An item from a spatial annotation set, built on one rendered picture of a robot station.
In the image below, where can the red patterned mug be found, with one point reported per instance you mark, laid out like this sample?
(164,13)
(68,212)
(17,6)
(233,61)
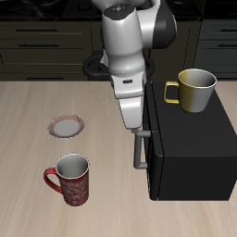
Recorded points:
(74,182)

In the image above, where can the white and yellow mug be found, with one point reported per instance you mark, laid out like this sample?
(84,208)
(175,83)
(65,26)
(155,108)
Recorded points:
(194,92)

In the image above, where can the dark grey kitchen cupboard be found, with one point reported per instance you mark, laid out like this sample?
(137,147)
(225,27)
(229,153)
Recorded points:
(217,46)

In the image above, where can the black kitchen counter top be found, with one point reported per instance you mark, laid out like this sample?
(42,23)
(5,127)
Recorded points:
(46,9)

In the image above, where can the dark olive kitchen cupboard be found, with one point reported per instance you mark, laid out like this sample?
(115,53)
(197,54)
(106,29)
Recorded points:
(46,49)

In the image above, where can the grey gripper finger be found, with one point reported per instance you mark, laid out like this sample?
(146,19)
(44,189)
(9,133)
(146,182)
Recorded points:
(134,130)

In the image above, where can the small red fluted dish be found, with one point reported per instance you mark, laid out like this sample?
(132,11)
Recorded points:
(66,127)

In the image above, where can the black microwave oven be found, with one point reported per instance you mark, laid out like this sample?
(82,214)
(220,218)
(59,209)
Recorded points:
(191,145)

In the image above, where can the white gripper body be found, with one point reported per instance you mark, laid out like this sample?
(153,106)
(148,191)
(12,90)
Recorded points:
(131,111)

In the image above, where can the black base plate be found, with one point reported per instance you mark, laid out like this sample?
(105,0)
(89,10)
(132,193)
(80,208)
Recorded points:
(89,66)

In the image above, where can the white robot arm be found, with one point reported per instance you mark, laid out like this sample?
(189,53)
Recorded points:
(123,40)

